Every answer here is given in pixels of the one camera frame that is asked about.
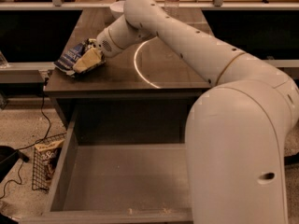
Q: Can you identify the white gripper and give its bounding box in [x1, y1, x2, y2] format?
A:
[73, 27, 124, 74]

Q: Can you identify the blue chip bag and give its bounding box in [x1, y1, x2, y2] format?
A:
[53, 39, 93, 77]

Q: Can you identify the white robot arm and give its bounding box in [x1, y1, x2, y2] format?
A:
[94, 0, 299, 224]

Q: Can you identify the brown snack bag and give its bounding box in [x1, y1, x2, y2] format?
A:
[35, 139, 64, 182]

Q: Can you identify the open grey top drawer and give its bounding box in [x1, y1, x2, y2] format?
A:
[21, 100, 192, 224]

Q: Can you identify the white ceramic bowl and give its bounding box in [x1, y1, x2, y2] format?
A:
[109, 1, 124, 19]

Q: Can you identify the black object at left edge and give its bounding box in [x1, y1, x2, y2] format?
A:
[0, 146, 29, 182]

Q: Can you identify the black wheeled stand base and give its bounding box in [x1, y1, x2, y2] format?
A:
[284, 153, 299, 165]

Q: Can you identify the black wire basket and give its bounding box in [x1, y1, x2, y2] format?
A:
[32, 133, 65, 193]

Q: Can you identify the black power cable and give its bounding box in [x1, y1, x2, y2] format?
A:
[0, 77, 52, 200]

